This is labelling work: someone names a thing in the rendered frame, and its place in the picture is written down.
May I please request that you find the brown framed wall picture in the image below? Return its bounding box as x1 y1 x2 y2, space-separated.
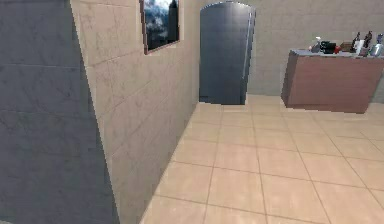
139 0 181 56

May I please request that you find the brown counter with grey top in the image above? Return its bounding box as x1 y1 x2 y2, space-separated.
280 49 384 114

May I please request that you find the black toaster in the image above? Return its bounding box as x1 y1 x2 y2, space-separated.
320 40 337 55

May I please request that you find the grey refrigerator handle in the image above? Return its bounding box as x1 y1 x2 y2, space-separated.
242 12 253 80

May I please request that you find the dark brown statue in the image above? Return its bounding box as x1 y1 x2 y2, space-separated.
363 30 374 49

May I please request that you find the white cup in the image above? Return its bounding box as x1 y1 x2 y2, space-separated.
355 39 366 55

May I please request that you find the silver kettle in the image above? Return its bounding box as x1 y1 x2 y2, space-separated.
369 33 384 57

